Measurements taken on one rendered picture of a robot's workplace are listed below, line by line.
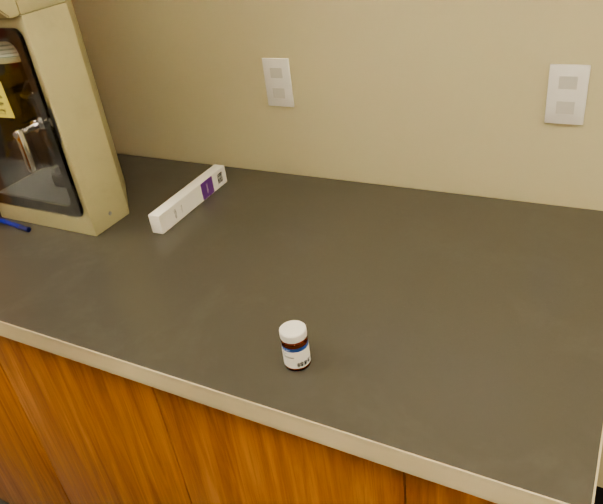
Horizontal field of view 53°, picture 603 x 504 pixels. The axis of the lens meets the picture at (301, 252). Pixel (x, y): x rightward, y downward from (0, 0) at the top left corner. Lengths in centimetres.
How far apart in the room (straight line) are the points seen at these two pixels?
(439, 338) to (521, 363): 12
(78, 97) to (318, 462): 86
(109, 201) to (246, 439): 66
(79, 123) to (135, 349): 53
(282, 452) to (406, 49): 82
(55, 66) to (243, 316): 62
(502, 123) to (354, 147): 34
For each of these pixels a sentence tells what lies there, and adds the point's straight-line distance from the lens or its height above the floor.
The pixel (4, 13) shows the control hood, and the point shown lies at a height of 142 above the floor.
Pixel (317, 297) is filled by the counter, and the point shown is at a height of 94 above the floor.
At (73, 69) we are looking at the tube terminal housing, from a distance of 136.
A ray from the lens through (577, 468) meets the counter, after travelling 83.
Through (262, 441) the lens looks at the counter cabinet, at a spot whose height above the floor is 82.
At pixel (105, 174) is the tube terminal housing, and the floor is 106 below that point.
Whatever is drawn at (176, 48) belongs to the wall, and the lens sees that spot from 163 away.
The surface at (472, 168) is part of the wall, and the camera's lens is 138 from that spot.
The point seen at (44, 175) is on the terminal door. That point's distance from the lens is 142.
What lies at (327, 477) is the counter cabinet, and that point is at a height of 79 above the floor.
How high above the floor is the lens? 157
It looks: 32 degrees down
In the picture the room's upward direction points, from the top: 8 degrees counter-clockwise
